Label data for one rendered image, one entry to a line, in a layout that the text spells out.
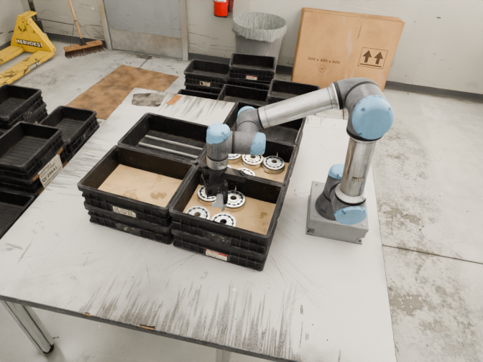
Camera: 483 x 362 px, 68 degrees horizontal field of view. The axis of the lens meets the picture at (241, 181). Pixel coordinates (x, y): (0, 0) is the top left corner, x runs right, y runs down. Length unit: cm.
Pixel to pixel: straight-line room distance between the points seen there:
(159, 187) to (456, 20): 369
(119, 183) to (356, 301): 111
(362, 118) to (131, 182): 103
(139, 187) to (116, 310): 53
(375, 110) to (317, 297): 75
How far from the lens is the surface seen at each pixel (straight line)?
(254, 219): 149
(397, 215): 297
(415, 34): 452
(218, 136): 113
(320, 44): 423
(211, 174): 125
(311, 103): 124
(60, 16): 539
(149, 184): 165
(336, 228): 162
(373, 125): 114
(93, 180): 164
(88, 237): 167
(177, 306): 142
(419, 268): 270
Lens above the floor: 194
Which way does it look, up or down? 42 degrees down
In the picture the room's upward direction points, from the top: 5 degrees clockwise
